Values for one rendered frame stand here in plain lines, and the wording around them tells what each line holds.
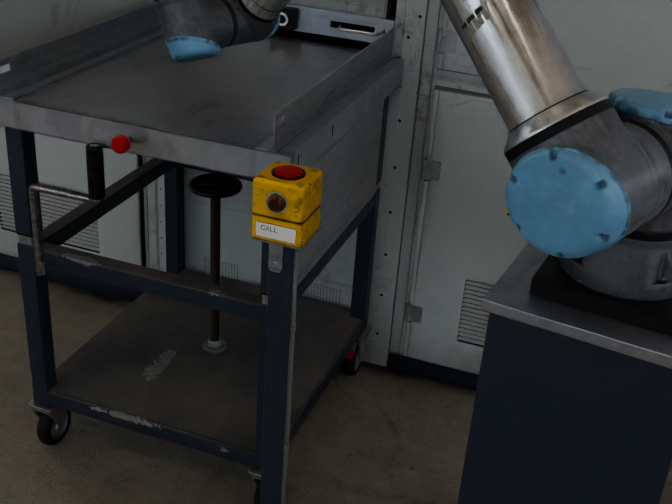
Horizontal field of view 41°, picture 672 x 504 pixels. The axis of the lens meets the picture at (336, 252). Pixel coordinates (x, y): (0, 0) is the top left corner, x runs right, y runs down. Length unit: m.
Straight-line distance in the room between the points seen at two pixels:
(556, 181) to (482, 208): 1.06
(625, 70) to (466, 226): 0.52
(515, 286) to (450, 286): 0.91
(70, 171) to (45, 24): 0.62
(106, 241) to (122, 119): 1.04
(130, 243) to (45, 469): 0.75
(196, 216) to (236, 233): 0.12
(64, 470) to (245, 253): 0.75
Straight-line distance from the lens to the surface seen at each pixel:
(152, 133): 1.65
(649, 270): 1.37
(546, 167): 1.15
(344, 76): 1.84
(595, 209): 1.14
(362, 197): 2.09
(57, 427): 2.22
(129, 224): 2.62
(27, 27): 2.12
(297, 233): 1.31
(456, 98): 2.12
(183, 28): 1.67
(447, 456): 2.24
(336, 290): 2.43
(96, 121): 1.70
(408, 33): 2.13
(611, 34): 2.04
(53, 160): 2.68
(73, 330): 2.65
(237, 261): 2.51
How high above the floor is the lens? 1.41
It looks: 27 degrees down
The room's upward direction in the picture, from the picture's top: 4 degrees clockwise
